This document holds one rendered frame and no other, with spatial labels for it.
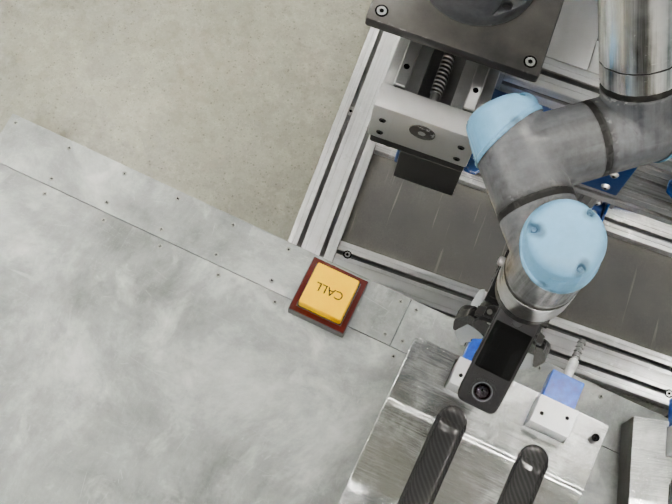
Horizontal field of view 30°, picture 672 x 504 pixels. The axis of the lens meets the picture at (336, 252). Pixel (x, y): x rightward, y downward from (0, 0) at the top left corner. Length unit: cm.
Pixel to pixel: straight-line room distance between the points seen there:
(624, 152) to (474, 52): 40
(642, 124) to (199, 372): 70
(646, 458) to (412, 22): 61
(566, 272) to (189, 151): 158
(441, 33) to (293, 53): 117
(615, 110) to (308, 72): 154
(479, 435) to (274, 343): 30
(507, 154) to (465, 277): 116
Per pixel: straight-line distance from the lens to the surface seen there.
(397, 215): 234
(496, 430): 155
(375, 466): 153
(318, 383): 163
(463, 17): 155
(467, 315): 134
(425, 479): 154
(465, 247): 234
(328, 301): 162
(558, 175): 117
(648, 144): 121
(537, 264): 112
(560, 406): 155
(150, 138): 262
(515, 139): 117
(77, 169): 173
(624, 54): 117
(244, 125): 262
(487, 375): 129
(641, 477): 162
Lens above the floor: 239
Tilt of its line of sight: 71 degrees down
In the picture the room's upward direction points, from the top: 11 degrees clockwise
